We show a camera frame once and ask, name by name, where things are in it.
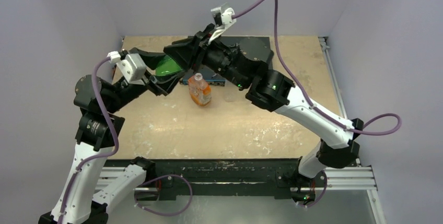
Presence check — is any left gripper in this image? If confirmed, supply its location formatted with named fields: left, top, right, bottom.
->
left=105, top=48, right=186, bottom=113

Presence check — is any green plastic bottle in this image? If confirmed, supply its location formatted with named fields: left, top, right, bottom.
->
left=155, top=55, right=183, bottom=76

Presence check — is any orange label plastic bottle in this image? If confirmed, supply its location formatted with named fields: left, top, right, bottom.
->
left=188, top=73, right=212, bottom=107

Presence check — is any large clear plastic bottle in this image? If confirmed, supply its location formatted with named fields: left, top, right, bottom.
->
left=223, top=90, right=237, bottom=102

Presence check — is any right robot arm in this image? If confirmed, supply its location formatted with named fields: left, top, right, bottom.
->
left=164, top=32, right=359, bottom=186

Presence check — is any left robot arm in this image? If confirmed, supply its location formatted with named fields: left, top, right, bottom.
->
left=39, top=48, right=190, bottom=223

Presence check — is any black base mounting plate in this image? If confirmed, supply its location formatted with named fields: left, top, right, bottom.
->
left=103, top=159, right=328, bottom=203

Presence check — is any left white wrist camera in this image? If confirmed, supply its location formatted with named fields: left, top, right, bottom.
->
left=107, top=51, right=147, bottom=85

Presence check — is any black network switch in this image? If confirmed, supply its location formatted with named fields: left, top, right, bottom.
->
left=179, top=36, right=271, bottom=87

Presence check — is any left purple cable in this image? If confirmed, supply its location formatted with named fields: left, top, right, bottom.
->
left=57, top=57, right=194, bottom=224

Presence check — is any purple cable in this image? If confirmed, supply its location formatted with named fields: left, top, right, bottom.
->
left=57, top=57, right=194, bottom=224
left=231, top=0, right=403, bottom=208

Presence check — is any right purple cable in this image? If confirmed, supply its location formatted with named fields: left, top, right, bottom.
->
left=231, top=0, right=403, bottom=208

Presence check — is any aluminium frame rail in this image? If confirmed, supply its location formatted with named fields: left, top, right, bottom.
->
left=95, top=167, right=377, bottom=192

